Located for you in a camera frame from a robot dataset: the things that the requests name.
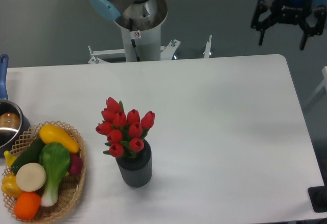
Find black device at table edge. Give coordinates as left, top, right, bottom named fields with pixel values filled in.
left=308, top=186, right=326, bottom=213

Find dark grey ribbed vase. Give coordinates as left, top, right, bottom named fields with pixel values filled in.
left=116, top=140, right=152, bottom=188

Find blue handled steel saucepan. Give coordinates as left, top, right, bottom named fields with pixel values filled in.
left=1, top=54, right=30, bottom=158

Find yellow banana tip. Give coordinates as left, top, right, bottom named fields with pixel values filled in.
left=4, top=150, right=17, bottom=168

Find purple red radish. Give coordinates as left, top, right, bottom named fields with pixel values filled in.
left=68, top=154, right=83, bottom=175

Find dark green cucumber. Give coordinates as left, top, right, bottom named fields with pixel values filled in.
left=11, top=137, right=45, bottom=174

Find red tulip bouquet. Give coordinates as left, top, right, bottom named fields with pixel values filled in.
left=96, top=97, right=155, bottom=159

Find yellow bell pepper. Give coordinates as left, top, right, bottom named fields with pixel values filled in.
left=1, top=173, right=23, bottom=198

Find yellow squash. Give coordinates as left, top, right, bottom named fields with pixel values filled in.
left=39, top=124, right=80, bottom=153

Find white frame at right edge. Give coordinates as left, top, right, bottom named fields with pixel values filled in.
left=303, top=66, right=326, bottom=110

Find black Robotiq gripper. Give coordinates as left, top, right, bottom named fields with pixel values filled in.
left=250, top=0, right=327, bottom=51

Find orange fruit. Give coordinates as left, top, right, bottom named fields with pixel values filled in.
left=14, top=192, right=41, bottom=220

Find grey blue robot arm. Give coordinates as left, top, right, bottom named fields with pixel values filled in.
left=89, top=0, right=326, bottom=50

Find green bok choy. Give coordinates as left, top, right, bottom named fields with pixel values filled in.
left=39, top=142, right=70, bottom=207

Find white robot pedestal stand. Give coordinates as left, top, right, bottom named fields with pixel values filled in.
left=87, top=0, right=213, bottom=65

